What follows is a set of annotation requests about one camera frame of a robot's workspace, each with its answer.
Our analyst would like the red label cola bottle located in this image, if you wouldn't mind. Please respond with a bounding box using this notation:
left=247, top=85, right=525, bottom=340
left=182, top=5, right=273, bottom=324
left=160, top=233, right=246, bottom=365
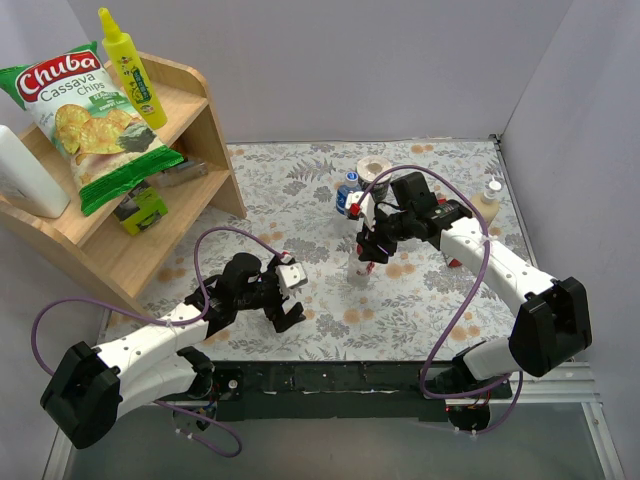
left=346, top=244, right=375, bottom=288

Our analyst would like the blue label water bottle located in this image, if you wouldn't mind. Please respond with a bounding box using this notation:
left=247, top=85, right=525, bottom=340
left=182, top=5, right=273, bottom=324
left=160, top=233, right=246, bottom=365
left=335, top=171, right=361, bottom=216

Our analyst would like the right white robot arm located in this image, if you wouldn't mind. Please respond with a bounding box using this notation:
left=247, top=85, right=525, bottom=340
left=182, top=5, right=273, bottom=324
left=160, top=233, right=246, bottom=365
left=345, top=165, right=592, bottom=399

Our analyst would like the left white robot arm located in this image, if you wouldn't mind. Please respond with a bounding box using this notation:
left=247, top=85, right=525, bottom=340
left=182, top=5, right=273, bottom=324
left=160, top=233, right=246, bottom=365
left=40, top=253, right=308, bottom=449

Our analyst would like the yellow squeeze bottle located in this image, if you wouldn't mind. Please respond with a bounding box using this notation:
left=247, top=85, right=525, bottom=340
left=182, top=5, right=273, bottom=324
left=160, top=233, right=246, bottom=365
left=98, top=7, right=167, bottom=130

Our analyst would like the tape roll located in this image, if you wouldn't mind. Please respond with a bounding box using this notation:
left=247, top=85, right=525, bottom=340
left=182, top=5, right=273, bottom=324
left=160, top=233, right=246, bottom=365
left=356, top=155, right=392, bottom=202

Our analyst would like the floral table mat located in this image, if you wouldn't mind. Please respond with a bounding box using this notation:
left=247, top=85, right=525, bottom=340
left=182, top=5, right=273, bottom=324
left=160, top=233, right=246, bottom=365
left=99, top=139, right=561, bottom=362

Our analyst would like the clear box on shelf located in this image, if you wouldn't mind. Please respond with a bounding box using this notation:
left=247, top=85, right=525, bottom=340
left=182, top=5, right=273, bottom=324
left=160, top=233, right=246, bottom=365
left=149, top=158, right=209, bottom=188

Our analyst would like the green box on shelf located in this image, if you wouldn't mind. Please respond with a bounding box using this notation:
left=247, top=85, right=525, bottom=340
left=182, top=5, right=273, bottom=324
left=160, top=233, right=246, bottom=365
left=113, top=181, right=168, bottom=236

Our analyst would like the wooden shelf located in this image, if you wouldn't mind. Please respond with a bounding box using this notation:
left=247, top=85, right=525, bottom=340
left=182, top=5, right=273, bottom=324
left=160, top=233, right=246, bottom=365
left=1, top=53, right=246, bottom=313

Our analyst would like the green cassava chips bag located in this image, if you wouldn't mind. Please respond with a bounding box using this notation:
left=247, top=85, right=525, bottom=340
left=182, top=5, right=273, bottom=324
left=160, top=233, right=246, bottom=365
left=1, top=41, right=183, bottom=216

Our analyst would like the white plastic container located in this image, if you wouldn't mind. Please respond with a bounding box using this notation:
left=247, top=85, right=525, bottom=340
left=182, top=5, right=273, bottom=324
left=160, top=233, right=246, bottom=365
left=1, top=125, right=70, bottom=219

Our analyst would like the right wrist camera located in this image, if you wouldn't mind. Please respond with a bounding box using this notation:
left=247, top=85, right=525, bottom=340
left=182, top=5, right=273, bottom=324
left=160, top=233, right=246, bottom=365
left=344, top=191, right=376, bottom=231

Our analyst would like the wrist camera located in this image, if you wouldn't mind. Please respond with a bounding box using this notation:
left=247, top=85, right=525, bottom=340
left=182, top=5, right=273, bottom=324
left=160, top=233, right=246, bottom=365
left=344, top=191, right=376, bottom=231
left=275, top=262, right=308, bottom=296

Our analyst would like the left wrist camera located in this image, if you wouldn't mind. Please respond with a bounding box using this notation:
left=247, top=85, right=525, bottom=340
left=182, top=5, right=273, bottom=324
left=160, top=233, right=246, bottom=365
left=275, top=262, right=308, bottom=296

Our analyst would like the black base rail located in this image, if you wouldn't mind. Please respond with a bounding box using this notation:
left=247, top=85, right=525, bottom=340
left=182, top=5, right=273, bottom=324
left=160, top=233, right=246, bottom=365
left=154, top=349, right=521, bottom=431

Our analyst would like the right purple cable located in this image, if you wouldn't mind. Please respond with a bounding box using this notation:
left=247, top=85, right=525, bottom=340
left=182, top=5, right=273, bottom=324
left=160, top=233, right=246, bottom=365
left=349, top=164, right=525, bottom=437

